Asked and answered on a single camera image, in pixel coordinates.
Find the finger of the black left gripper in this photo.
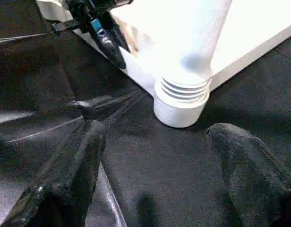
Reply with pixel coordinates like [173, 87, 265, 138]
[86, 19, 132, 70]

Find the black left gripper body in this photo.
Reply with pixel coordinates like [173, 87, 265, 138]
[51, 0, 134, 36]

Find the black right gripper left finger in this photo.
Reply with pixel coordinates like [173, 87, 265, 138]
[0, 119, 107, 227]

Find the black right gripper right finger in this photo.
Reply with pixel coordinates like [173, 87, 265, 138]
[205, 123, 291, 227]

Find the white plastic table leg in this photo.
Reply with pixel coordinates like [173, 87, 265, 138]
[136, 0, 233, 128]

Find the white plastic table top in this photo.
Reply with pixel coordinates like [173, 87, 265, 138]
[36, 0, 291, 97]

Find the black work mat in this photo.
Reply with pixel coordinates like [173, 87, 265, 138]
[0, 0, 291, 227]

